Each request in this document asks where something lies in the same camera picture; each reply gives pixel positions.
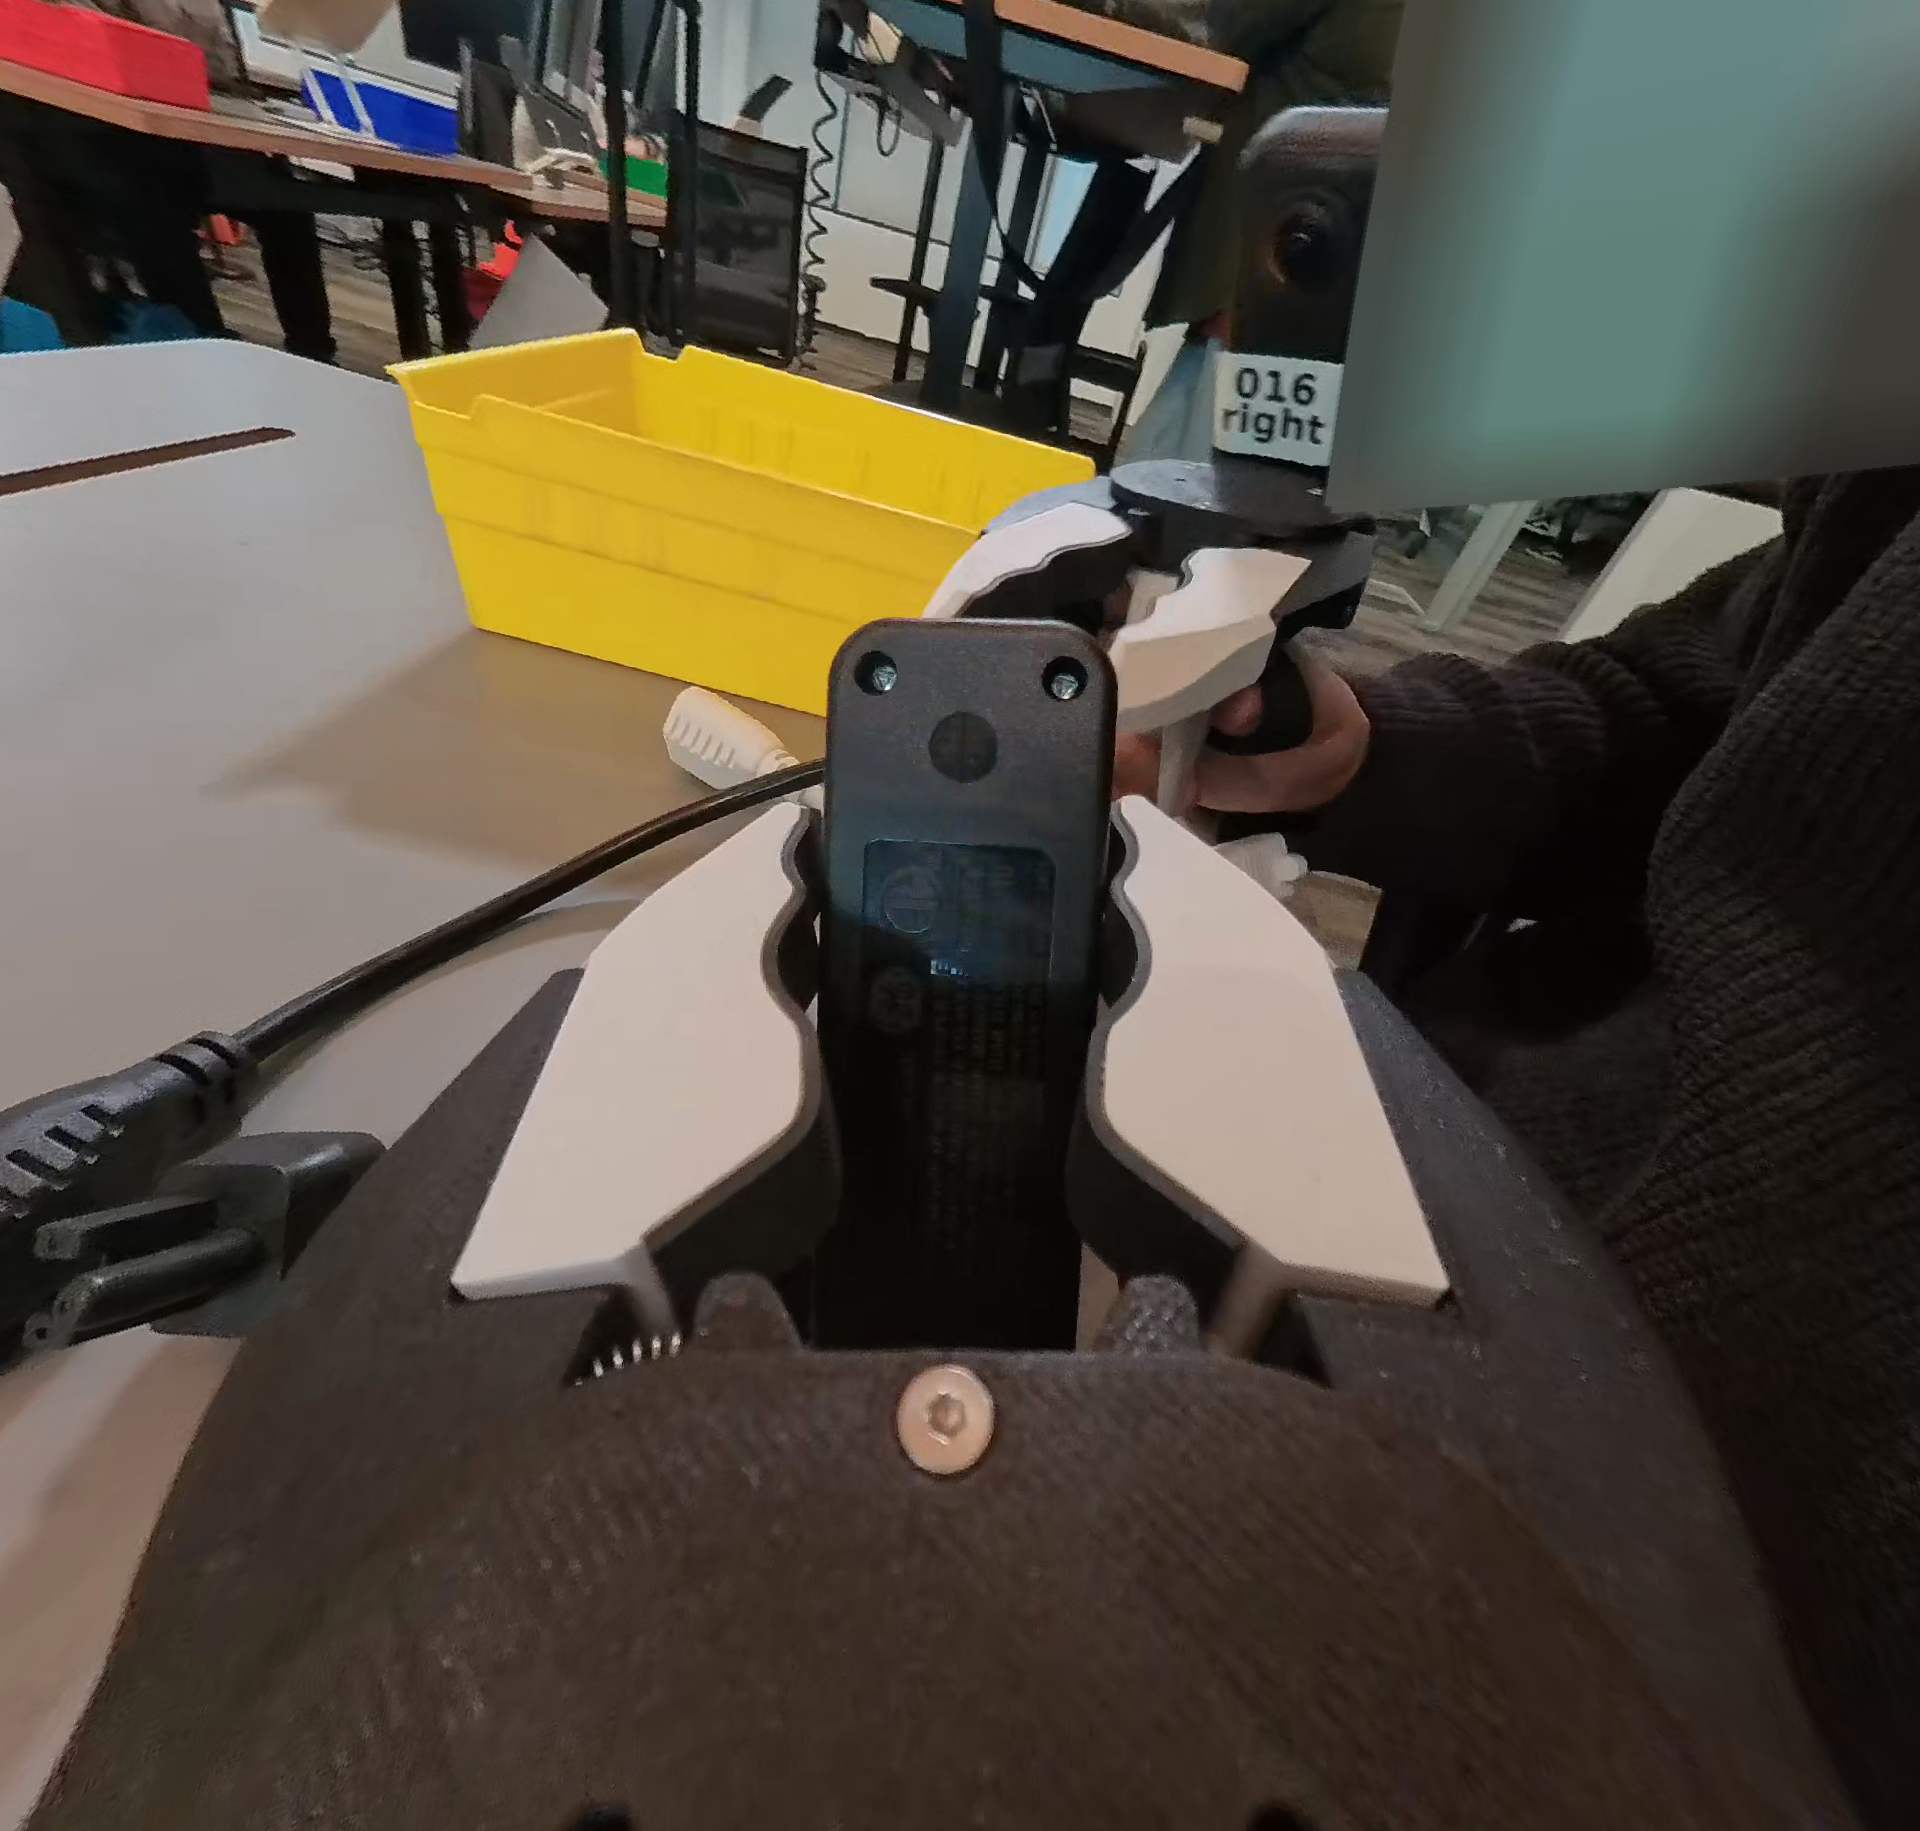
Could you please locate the black power strip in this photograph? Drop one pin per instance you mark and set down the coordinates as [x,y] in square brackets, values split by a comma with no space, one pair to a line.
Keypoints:
[960,962]

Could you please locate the small blue bin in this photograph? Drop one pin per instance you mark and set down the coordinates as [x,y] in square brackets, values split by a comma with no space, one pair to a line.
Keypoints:
[382,114]

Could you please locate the person's right forearm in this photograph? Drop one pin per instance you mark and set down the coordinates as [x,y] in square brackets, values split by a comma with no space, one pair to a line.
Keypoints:
[1545,722]

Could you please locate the leaning white board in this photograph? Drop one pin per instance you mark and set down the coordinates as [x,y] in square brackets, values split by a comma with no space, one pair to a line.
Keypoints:
[540,298]

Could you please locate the person's right hand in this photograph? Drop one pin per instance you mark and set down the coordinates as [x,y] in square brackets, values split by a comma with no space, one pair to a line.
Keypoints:
[1312,767]

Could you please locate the standing desk with blue legs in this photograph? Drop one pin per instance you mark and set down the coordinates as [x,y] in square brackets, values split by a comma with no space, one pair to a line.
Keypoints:
[1021,16]

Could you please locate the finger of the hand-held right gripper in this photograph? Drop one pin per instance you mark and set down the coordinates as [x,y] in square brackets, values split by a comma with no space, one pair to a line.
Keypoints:
[1021,550]
[1215,617]

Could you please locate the wooden background table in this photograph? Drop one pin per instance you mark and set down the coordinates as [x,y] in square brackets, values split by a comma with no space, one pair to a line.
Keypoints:
[300,145]

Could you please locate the black mesh office chair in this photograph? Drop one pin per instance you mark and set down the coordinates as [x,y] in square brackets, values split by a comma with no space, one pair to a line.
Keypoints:
[742,242]

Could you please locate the grey desk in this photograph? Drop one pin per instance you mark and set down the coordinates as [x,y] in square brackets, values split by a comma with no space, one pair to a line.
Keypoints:
[225,631]

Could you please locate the white plug adapter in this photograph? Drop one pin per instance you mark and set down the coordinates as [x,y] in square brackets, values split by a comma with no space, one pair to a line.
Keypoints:
[1257,865]

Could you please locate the yellow plastic bin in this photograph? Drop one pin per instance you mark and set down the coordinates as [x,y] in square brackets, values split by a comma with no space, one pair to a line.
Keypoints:
[631,511]

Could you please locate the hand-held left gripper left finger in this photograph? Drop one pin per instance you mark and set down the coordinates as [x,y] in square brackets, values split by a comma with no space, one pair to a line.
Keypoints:
[660,1051]

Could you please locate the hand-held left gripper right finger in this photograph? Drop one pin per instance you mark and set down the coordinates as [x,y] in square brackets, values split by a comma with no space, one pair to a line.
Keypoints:
[1261,1082]

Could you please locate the red box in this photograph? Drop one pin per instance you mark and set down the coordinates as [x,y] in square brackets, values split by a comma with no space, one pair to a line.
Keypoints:
[90,54]

